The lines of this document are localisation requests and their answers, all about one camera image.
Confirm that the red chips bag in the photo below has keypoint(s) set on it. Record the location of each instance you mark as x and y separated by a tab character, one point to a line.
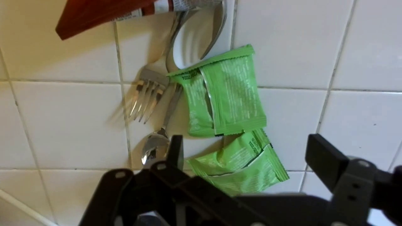
95	12

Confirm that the green cloth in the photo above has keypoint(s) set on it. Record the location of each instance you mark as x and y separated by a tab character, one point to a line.
246	167

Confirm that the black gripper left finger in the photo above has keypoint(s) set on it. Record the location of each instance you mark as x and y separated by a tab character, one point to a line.
176	150

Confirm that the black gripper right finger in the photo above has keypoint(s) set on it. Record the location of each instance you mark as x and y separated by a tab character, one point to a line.
326	158

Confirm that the green sachet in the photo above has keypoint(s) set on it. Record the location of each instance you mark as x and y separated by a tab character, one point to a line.
233	91

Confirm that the metal fork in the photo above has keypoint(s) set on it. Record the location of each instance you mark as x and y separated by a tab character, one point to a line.
142	94

